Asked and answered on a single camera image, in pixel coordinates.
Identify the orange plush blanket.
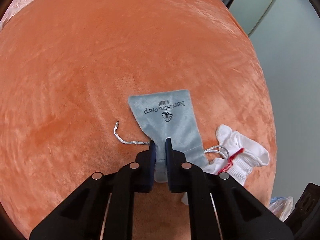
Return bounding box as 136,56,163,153
0,0,277,240

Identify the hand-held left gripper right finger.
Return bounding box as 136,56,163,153
165,137,294,240

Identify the white wardrobe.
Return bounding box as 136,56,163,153
227,0,320,188

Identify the white sock red trim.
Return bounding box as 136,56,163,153
204,124,270,187

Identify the translucent plastic bag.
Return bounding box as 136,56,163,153
269,196,294,223

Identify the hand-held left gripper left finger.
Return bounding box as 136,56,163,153
29,141,157,240

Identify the grey drawstring pouch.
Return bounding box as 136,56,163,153
113,89,228,183

